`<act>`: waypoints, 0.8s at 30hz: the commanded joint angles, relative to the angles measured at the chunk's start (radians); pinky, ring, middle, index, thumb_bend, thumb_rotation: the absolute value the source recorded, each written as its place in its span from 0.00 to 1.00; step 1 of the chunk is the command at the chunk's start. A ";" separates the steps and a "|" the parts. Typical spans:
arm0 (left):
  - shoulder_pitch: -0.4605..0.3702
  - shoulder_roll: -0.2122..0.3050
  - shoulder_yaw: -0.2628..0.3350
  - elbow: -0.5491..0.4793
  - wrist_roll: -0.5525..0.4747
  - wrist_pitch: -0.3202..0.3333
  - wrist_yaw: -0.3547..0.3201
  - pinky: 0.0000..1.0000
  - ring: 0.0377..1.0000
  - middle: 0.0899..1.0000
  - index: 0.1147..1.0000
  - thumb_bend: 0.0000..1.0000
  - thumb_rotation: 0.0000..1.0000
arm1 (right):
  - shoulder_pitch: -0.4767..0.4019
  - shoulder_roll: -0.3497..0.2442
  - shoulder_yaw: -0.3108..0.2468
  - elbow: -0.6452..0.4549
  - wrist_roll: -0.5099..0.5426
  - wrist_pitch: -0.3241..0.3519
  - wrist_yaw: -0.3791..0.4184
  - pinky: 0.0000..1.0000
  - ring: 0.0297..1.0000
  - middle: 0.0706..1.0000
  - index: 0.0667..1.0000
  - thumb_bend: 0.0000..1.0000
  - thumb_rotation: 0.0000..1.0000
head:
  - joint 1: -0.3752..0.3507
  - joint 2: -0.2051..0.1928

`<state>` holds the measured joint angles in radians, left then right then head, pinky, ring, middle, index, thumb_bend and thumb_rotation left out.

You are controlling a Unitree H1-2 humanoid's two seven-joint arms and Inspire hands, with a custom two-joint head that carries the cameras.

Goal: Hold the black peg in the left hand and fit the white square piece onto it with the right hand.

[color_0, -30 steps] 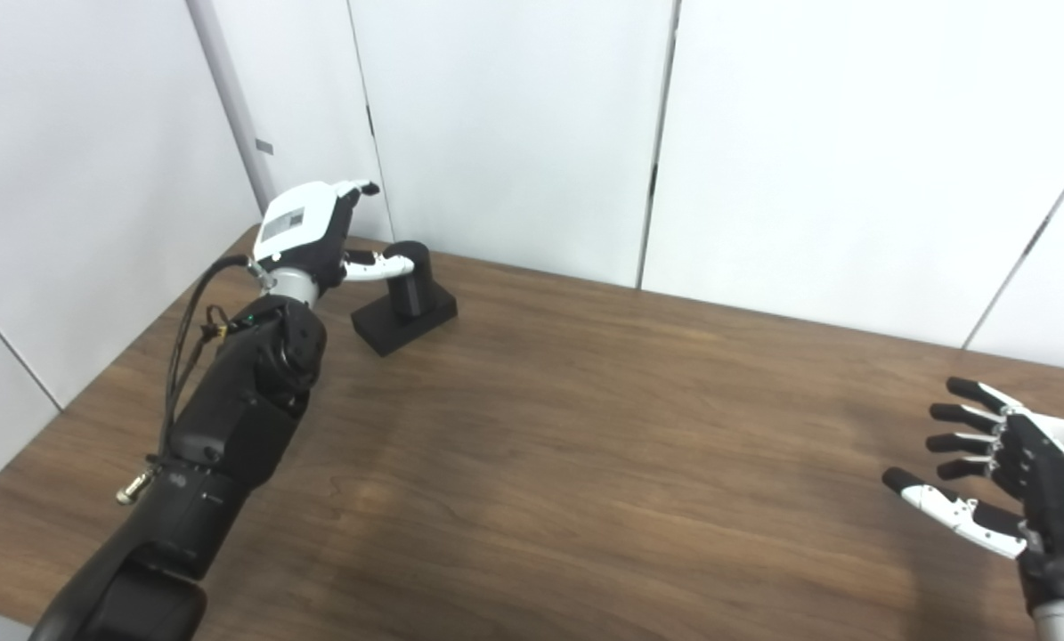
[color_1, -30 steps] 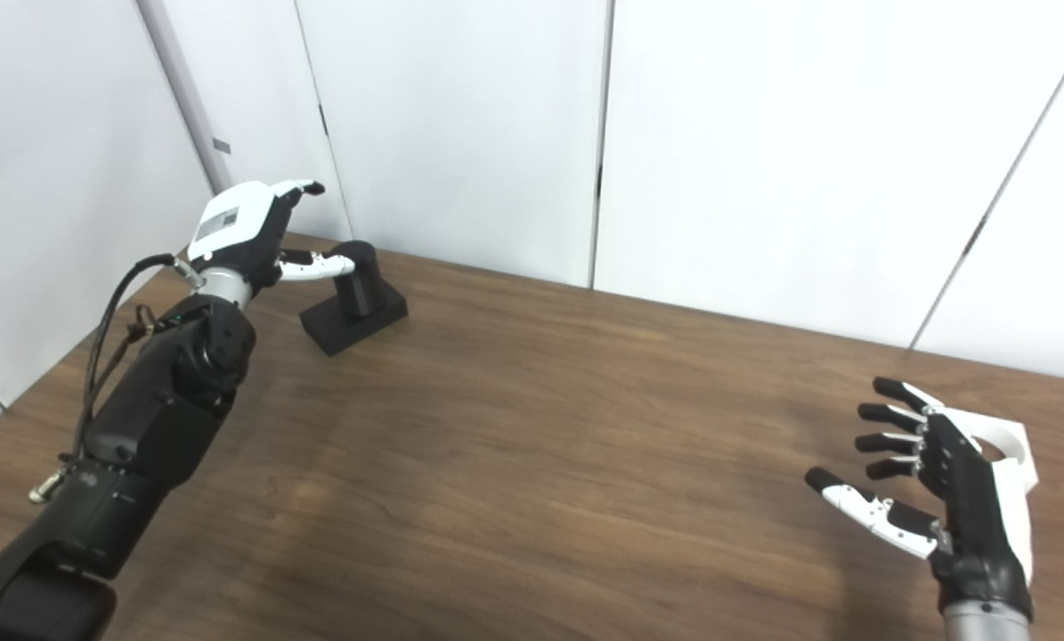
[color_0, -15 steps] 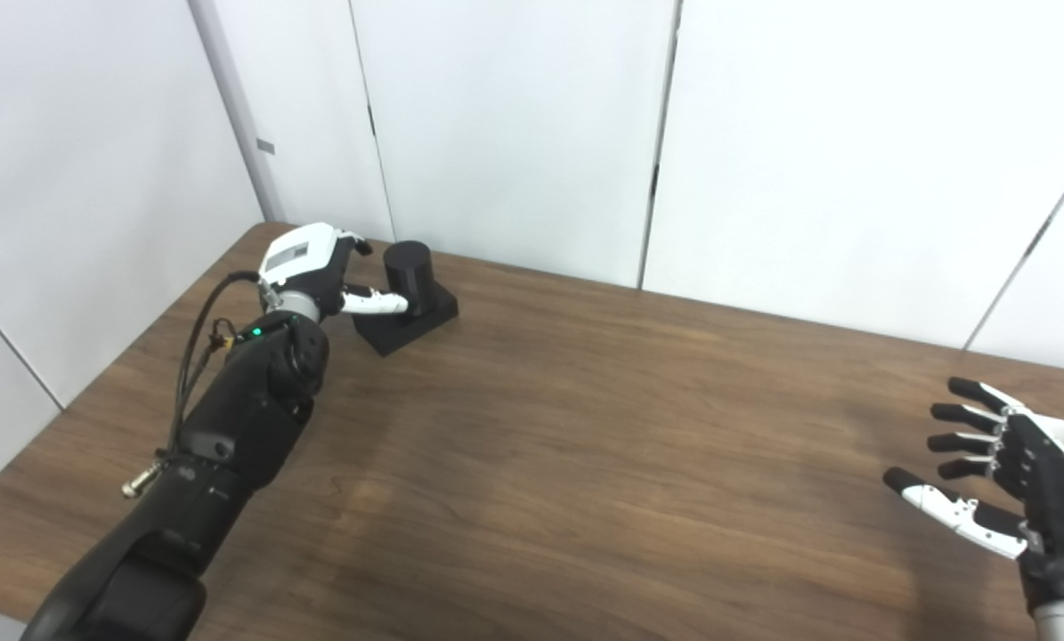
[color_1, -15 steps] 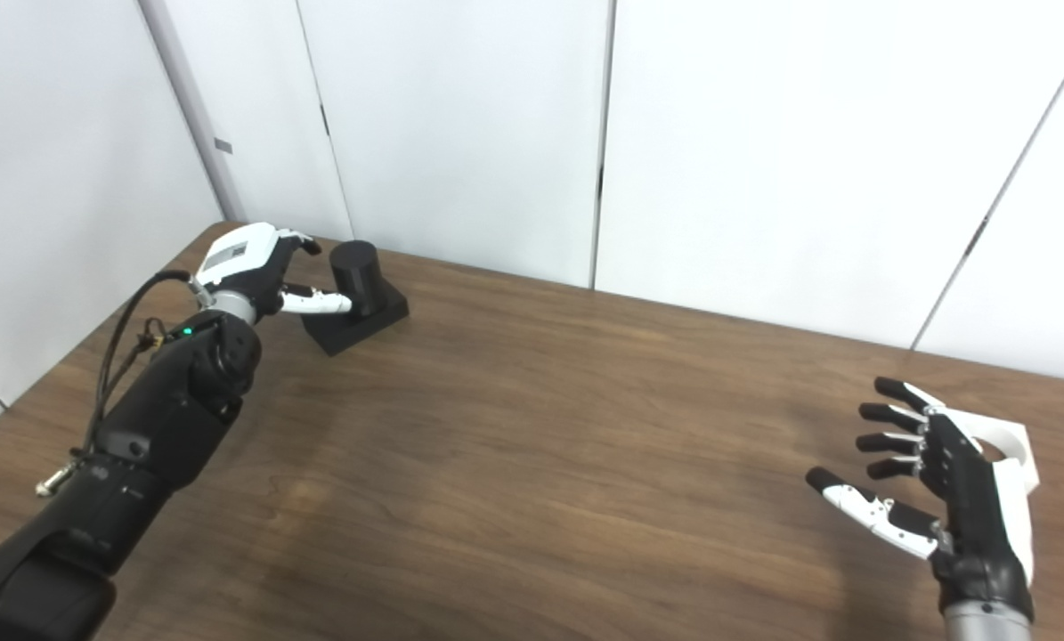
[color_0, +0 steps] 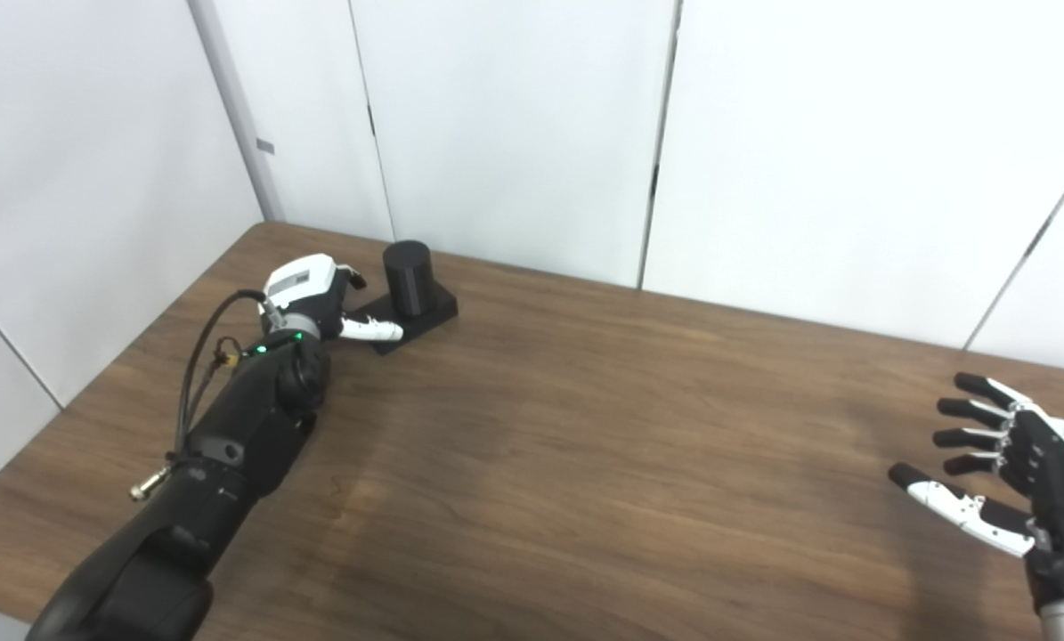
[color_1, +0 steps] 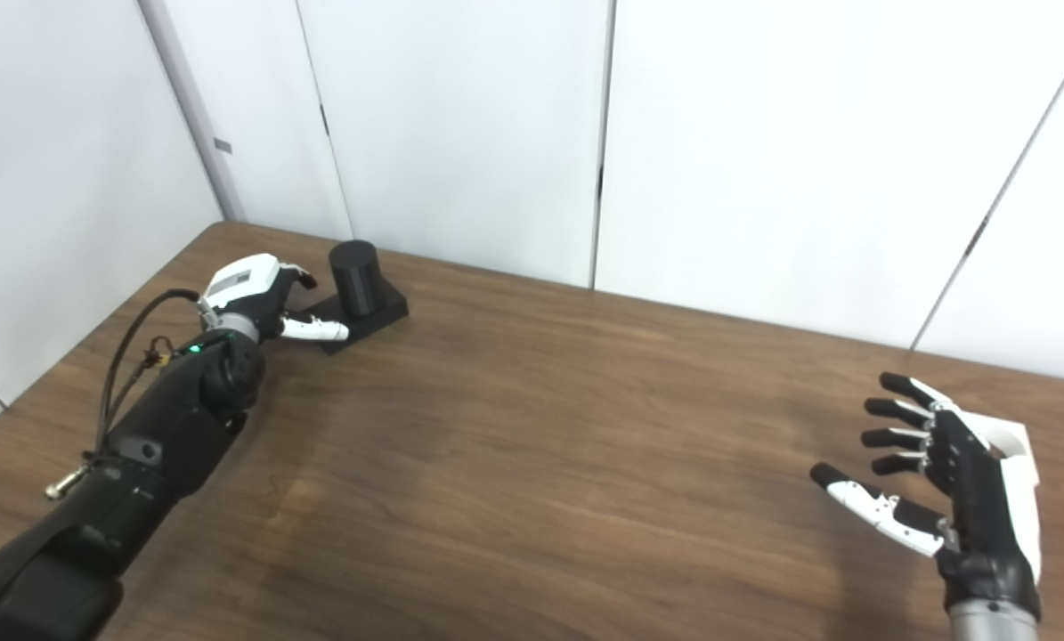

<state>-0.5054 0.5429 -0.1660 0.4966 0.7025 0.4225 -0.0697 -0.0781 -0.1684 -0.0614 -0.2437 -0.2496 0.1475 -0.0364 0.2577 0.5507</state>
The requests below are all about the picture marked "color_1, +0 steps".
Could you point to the white and black right hand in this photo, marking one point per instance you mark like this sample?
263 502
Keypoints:
986 525

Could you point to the white and black left hand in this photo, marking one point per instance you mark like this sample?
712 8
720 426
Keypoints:
247 276

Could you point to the white square piece with hole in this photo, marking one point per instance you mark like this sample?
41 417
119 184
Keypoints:
1017 438

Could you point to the black peg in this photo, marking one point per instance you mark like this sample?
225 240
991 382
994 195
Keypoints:
355 276

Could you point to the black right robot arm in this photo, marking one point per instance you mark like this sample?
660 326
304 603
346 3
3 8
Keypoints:
994 628

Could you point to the grey wall corner post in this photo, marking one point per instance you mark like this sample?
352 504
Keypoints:
196 116

